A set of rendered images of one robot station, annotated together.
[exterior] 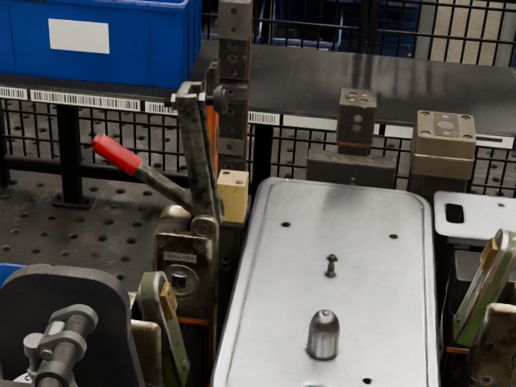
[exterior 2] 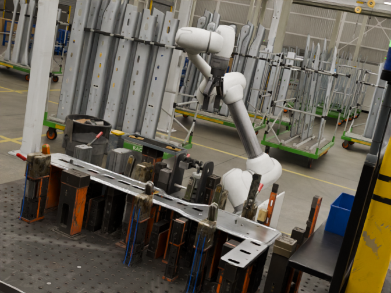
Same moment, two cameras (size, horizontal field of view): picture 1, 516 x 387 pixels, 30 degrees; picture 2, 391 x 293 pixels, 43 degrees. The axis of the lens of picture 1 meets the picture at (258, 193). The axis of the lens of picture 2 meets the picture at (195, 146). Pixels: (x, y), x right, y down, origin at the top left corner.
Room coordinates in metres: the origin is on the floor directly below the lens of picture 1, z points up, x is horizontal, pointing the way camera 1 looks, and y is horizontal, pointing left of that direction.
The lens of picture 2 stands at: (1.35, -2.24, 1.80)
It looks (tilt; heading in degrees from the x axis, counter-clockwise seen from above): 12 degrees down; 109
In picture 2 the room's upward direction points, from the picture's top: 11 degrees clockwise
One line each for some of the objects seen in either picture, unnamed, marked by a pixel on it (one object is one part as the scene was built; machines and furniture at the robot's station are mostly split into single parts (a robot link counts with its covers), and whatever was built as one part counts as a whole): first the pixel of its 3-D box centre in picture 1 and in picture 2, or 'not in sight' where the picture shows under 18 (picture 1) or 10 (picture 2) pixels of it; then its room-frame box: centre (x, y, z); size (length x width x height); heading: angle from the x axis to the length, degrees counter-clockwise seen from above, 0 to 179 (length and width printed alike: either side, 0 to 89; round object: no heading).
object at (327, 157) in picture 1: (342, 247); not in sight; (1.13, -0.12, 0.85); 0.12 x 0.03 x 0.30; 84
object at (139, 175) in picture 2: not in sight; (139, 197); (0.26, 0.13, 0.89); 0.13 x 0.11 x 0.38; 84
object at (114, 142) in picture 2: not in sight; (111, 170); (-0.05, 0.34, 0.92); 0.08 x 0.08 x 0.44; 84
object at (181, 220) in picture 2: not in sight; (176, 250); (0.65, -0.24, 0.84); 0.11 x 0.08 x 0.29; 84
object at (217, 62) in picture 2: not in sight; (219, 62); (0.54, 0.20, 1.69); 0.09 x 0.09 x 0.06
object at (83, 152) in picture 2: not in sight; (79, 175); (-0.17, 0.19, 0.88); 0.11 x 0.10 x 0.36; 84
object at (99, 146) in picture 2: not in sight; (84, 152); (-1.46, 2.27, 0.36); 0.54 x 0.50 x 0.73; 87
